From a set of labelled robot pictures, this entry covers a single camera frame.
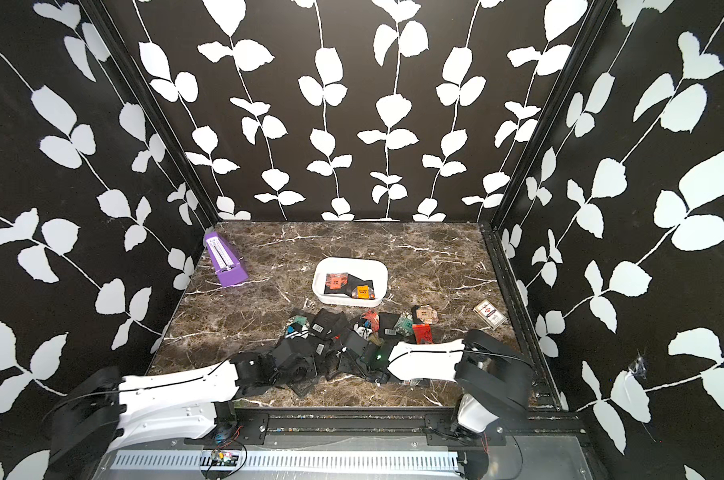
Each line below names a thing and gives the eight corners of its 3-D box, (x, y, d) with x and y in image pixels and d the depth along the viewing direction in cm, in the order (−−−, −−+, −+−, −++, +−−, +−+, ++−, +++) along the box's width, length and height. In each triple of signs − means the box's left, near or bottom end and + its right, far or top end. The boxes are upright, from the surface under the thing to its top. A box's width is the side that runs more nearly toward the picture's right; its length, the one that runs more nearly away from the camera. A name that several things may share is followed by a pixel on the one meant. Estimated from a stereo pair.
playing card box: (493, 331, 94) (495, 328, 92) (472, 310, 99) (473, 306, 97) (505, 321, 96) (508, 318, 94) (484, 301, 101) (486, 297, 99)
